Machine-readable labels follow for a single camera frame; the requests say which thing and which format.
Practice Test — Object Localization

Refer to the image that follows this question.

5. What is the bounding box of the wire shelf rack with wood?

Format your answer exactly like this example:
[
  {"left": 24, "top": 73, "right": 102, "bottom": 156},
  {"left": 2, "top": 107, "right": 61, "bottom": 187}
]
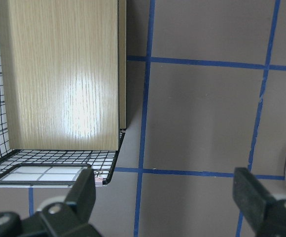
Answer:
[{"left": 0, "top": 0, "right": 127, "bottom": 188}]

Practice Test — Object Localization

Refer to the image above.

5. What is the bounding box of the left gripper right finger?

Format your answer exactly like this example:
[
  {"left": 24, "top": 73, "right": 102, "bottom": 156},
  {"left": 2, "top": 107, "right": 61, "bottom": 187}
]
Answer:
[{"left": 233, "top": 167, "right": 286, "bottom": 237}]

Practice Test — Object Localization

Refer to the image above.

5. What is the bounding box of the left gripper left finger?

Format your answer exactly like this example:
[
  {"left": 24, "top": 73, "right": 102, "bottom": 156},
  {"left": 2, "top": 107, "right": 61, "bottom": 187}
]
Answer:
[{"left": 39, "top": 169, "right": 96, "bottom": 237}]

